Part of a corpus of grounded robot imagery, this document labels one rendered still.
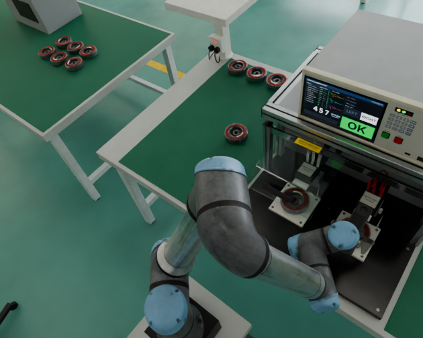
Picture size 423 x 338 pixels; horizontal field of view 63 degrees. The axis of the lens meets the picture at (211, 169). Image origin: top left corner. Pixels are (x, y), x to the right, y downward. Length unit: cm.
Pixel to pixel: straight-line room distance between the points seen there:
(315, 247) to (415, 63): 61
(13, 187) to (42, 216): 43
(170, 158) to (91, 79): 87
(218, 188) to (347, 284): 76
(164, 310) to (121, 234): 146
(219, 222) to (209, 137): 110
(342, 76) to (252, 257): 65
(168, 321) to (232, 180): 45
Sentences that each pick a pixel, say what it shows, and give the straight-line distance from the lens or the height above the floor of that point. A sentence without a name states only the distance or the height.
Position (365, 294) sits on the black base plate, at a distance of 135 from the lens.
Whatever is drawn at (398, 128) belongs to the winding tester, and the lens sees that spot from 114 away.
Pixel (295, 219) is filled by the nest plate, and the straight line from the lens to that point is 141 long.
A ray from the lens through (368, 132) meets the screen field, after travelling 119.
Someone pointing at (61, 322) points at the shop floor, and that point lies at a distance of 236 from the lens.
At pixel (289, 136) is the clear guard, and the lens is 128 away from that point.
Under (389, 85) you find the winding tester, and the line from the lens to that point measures 113.
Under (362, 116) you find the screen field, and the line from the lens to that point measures 116.
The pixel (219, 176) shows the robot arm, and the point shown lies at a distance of 72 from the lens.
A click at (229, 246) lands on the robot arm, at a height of 140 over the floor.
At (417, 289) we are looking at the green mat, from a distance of 143.
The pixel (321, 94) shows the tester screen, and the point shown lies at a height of 125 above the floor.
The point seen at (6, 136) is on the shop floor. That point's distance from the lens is 356.
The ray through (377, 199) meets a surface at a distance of 134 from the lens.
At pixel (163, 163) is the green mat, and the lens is 167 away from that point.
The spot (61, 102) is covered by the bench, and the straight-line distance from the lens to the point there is 226.
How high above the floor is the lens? 201
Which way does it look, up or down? 52 degrees down
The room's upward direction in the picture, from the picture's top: 12 degrees counter-clockwise
